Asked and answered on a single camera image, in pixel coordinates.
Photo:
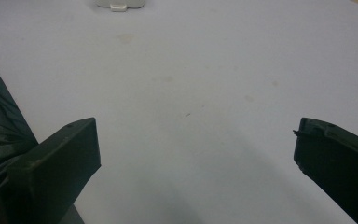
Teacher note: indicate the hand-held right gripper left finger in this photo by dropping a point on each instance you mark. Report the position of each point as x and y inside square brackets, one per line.
[52, 165]

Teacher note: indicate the white plastic box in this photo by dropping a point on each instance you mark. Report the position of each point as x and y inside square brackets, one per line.
[119, 3]

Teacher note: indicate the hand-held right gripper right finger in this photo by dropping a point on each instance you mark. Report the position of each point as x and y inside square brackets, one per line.
[338, 161]

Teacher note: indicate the dark cloth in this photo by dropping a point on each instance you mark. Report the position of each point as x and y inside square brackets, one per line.
[0, 124]

